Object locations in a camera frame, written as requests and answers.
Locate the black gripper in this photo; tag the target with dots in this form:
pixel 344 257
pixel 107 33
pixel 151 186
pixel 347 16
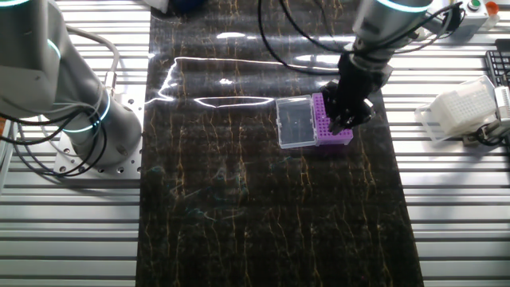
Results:
pixel 356 81

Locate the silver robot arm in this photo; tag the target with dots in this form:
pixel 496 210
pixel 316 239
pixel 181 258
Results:
pixel 40 60

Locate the purple pipette tip holder box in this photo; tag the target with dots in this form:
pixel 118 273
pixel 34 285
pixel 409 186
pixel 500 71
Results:
pixel 295 123

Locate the white pipette tip box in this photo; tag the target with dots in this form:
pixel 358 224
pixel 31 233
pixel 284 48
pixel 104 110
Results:
pixel 462 107

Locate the dark marble pattern mat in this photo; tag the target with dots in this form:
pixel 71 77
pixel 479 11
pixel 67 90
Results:
pixel 239 219

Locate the grey green button box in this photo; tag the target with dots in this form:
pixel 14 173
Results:
pixel 476 18

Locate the black keyboard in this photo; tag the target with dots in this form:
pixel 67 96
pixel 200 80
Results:
pixel 500 65

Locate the orange capped white object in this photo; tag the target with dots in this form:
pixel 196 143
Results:
pixel 492 7

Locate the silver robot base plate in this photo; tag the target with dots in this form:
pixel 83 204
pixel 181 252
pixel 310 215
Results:
pixel 131 103

